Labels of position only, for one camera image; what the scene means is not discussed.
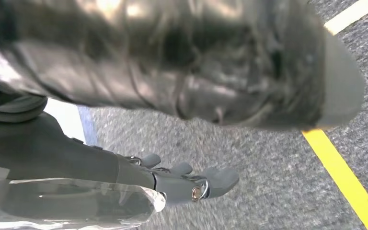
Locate yellow floor tape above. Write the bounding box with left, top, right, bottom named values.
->
left=302, top=128, right=368, bottom=230
left=324, top=0, right=368, bottom=35

